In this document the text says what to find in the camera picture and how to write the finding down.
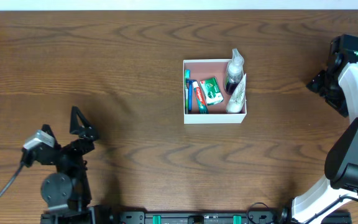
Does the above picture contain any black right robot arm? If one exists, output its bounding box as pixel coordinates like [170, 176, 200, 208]
[280, 34, 358, 223]

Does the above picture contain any blue disposable razor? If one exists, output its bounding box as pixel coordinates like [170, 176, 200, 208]
[186, 79, 195, 112]

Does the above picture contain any green white toothbrush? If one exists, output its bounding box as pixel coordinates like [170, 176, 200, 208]
[184, 70, 191, 114]

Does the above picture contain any white leaf-print lotion tube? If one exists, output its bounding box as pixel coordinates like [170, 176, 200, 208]
[226, 74, 246, 114]

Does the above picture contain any red green toothpaste tube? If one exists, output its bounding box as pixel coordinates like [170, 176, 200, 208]
[192, 81, 209, 114]

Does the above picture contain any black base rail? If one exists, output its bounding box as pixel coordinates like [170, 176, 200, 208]
[40, 205, 353, 224]

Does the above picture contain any green soap bar packet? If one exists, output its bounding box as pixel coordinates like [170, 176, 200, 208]
[200, 77, 224, 106]

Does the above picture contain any clear foam pump soap bottle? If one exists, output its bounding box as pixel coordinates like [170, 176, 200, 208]
[224, 49, 245, 95]

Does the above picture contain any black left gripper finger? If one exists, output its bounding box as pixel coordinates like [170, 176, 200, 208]
[70, 106, 99, 141]
[40, 124, 62, 149]

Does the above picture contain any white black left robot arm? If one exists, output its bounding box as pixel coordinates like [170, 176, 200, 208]
[21, 106, 99, 212]

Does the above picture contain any white box pink interior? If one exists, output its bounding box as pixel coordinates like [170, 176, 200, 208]
[182, 59, 247, 124]

